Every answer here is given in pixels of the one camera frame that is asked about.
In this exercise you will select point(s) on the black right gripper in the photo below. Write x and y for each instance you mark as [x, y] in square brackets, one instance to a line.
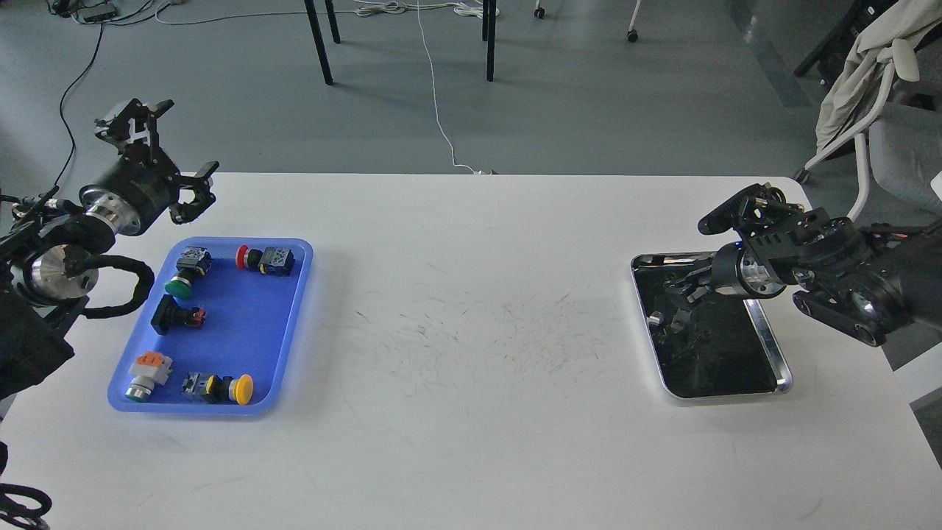
[731, 272]

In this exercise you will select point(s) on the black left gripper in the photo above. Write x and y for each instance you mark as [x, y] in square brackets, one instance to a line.
[143, 182]

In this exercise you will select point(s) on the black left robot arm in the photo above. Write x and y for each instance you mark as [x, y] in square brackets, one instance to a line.
[54, 251]

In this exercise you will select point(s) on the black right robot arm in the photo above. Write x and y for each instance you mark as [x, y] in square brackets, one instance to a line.
[863, 282]

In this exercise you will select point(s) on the silver metal tray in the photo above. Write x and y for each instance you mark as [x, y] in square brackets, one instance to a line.
[728, 352]

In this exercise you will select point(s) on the black power strip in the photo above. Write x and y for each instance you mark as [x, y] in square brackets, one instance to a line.
[85, 12]

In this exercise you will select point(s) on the blue plastic tray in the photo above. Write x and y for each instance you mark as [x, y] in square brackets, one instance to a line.
[250, 328]

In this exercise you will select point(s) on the black table leg left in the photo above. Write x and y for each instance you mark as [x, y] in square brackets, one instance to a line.
[318, 36]

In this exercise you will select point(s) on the black table leg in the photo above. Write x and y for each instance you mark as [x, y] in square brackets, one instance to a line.
[489, 35]
[318, 36]

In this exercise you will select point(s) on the white orange push button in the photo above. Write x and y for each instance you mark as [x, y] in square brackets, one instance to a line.
[149, 370]

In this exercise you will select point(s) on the beige cloth on chair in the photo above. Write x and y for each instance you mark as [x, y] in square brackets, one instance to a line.
[906, 20]

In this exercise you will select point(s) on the black table leg right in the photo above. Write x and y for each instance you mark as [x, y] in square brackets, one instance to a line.
[489, 35]

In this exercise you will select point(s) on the green push button switch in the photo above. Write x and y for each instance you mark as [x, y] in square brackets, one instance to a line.
[192, 264]

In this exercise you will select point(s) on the red push button switch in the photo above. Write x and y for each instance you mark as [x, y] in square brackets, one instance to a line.
[272, 261]

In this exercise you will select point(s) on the black push button switch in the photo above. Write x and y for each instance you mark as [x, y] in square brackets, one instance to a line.
[169, 314]

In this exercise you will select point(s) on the yellow push button switch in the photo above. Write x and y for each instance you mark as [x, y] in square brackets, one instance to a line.
[203, 387]

